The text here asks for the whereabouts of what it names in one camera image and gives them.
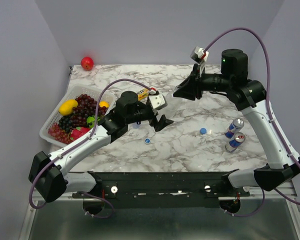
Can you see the white plastic basket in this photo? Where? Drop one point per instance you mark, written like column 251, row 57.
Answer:
column 73, row 93

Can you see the small clear plastic bottle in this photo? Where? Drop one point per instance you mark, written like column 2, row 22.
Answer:
column 173, row 103

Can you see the dark blue grape bunch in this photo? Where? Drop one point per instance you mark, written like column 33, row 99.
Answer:
column 66, row 123

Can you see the green toy fruit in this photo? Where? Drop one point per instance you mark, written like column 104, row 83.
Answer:
column 92, row 120

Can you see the plain blue bottle cap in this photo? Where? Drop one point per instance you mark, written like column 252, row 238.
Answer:
column 203, row 131

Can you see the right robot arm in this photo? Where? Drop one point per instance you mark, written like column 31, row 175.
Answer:
column 216, row 83

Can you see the dark red grape bunch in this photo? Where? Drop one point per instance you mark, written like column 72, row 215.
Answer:
column 87, row 106

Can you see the red apple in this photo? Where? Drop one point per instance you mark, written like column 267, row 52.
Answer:
column 87, row 63

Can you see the pink dragon fruit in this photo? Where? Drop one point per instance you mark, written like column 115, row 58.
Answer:
column 78, row 132

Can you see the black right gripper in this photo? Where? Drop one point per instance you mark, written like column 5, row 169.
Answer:
column 187, row 89

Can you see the red bull can front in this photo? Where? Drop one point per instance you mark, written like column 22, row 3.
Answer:
column 237, row 140

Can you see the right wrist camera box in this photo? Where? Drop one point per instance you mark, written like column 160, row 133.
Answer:
column 199, row 55

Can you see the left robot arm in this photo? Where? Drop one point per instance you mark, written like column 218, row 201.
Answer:
column 50, row 173

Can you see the aluminium frame rail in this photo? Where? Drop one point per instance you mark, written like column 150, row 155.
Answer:
column 251, row 99

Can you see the light red grape bunch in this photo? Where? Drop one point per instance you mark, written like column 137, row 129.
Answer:
column 58, row 134

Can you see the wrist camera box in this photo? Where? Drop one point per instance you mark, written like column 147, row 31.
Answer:
column 157, row 101
column 199, row 55

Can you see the red bull can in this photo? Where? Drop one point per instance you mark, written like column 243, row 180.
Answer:
column 236, row 125
column 237, row 140

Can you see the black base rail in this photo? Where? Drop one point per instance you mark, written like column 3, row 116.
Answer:
column 153, row 190

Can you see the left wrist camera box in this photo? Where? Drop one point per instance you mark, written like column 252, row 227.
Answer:
column 157, row 101

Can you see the red bull can rear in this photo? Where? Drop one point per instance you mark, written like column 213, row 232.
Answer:
column 236, row 125

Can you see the white cap blue label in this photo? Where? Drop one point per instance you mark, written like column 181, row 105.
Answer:
column 147, row 141

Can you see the blue tinted plastic bottle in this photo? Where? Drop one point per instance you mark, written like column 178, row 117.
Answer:
column 136, row 125

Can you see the yellow mango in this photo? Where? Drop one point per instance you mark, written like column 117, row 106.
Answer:
column 67, row 107

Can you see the yellow m&m candy packet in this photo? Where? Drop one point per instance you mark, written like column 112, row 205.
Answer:
column 142, row 94

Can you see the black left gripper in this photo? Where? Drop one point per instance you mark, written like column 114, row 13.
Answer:
column 159, row 125

